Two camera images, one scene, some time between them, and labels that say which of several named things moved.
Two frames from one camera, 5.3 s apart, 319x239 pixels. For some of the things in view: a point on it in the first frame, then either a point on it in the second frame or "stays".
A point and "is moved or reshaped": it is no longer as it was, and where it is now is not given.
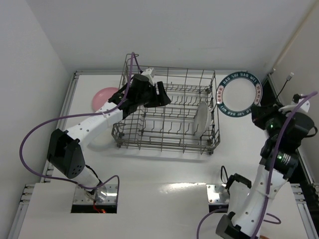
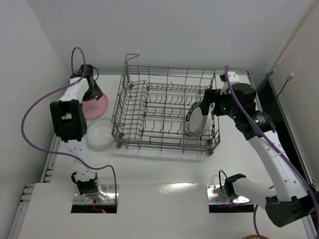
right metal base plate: x=218 y=194 stays
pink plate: x=101 y=97 is moved or reshaped
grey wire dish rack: x=189 y=123 stays
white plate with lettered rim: x=237 y=92 is moved or reshaped
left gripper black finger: x=164 y=98 -> x=93 y=92
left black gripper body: x=154 y=94 -> x=92 y=92
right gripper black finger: x=260 y=114 -> x=211 y=95
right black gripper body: x=259 y=114 -> x=208 y=98
